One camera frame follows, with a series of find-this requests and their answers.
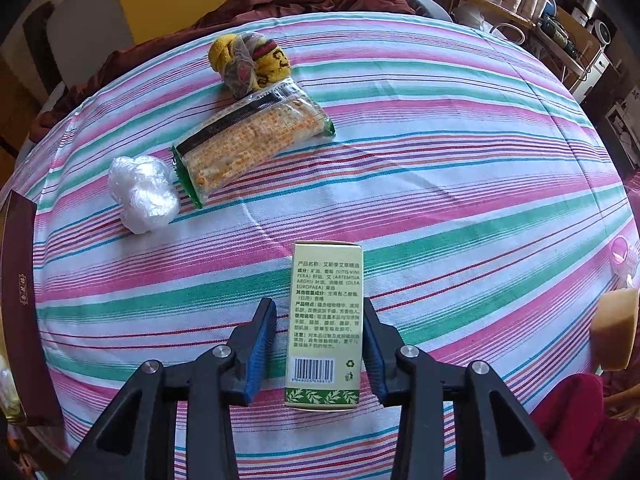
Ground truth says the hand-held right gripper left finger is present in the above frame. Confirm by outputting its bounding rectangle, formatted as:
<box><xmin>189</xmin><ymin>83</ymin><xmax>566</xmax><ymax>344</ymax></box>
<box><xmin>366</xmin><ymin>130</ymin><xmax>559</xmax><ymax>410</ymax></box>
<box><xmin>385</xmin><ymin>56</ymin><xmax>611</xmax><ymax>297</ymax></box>
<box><xmin>67</xmin><ymin>297</ymin><xmax>277</xmax><ymax>480</ymax></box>

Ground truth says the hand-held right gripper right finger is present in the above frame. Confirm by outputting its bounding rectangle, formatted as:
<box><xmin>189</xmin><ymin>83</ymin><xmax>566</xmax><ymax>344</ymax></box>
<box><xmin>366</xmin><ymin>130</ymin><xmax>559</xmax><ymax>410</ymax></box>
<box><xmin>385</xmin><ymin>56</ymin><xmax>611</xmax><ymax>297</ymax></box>
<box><xmin>362</xmin><ymin>297</ymin><xmax>568</xmax><ymax>480</ymax></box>

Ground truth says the green box with leaf print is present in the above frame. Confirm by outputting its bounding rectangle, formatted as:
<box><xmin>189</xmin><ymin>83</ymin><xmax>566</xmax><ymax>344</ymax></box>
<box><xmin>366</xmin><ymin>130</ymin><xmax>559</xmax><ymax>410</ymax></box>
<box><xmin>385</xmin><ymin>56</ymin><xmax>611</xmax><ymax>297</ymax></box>
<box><xmin>284</xmin><ymin>241</ymin><xmax>364</xmax><ymax>411</ymax></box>

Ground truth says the striped bed sheet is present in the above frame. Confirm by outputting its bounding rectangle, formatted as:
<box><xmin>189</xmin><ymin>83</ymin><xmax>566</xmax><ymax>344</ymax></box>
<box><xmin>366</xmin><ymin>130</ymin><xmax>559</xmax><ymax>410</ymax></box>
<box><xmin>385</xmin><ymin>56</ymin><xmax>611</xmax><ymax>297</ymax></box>
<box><xmin>0</xmin><ymin>10</ymin><xmax>636</xmax><ymax>480</ymax></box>

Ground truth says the white crumpled plastic bag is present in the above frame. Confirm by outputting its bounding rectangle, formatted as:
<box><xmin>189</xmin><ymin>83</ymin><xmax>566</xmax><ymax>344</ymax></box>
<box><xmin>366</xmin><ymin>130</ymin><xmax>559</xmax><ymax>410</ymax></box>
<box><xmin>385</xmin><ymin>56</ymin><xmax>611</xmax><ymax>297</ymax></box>
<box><xmin>107</xmin><ymin>155</ymin><xmax>181</xmax><ymax>235</ymax></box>

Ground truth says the crimson cloth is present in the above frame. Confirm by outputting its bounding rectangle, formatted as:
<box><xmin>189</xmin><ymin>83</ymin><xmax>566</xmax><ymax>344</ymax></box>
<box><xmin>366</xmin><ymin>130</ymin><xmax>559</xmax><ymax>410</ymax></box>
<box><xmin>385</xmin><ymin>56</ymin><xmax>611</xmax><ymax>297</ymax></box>
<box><xmin>530</xmin><ymin>375</ymin><xmax>640</xmax><ymax>480</ymax></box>

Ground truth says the cracker packet with green ends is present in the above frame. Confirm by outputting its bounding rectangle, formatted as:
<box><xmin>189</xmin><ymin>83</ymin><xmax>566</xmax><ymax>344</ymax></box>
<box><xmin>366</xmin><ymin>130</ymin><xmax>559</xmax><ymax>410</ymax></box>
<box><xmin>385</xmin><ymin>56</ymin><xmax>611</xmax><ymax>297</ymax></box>
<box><xmin>171</xmin><ymin>77</ymin><xmax>336</xmax><ymax>209</ymax></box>

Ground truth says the dark red flat box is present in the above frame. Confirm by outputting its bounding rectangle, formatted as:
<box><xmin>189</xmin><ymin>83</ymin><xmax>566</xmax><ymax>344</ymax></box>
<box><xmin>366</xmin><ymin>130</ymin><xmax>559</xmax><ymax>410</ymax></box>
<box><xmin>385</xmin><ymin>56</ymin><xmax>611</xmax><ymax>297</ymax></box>
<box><xmin>0</xmin><ymin>190</ymin><xmax>66</xmax><ymax>428</ymax></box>

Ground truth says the small yellow sponge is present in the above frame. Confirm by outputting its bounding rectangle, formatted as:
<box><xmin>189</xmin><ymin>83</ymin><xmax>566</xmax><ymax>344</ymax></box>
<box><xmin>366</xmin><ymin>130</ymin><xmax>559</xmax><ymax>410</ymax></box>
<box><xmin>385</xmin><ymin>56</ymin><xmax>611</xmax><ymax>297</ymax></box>
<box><xmin>590</xmin><ymin>287</ymin><xmax>640</xmax><ymax>372</ymax></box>

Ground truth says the clear pink cup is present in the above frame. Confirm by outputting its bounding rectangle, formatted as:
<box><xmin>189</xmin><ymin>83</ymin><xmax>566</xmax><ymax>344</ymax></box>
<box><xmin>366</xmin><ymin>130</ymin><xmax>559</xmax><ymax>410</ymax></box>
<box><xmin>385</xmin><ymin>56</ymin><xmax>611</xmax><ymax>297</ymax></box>
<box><xmin>607</xmin><ymin>235</ymin><xmax>640</xmax><ymax>288</ymax></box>

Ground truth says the yellow rolled sock bundle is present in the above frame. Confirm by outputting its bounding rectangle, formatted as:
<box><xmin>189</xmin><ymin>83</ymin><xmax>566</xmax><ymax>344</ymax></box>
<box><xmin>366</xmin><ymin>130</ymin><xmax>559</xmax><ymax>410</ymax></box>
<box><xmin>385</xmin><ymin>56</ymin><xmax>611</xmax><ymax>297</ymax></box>
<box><xmin>209</xmin><ymin>31</ymin><xmax>292</xmax><ymax>100</ymax></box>

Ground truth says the cardboard box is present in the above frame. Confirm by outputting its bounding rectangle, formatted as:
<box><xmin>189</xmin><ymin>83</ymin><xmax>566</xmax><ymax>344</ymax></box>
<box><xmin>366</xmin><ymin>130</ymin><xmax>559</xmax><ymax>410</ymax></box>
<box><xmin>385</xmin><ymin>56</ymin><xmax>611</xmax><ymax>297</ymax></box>
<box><xmin>555</xmin><ymin>7</ymin><xmax>603</xmax><ymax>66</ymax></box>

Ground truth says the white round appliance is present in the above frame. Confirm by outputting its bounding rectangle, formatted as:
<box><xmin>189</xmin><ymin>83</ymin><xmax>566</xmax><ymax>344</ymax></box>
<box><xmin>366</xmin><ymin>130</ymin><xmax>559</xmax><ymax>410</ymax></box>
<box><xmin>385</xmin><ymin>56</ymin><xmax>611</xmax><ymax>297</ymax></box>
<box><xmin>590</xmin><ymin>17</ymin><xmax>616</xmax><ymax>43</ymax></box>

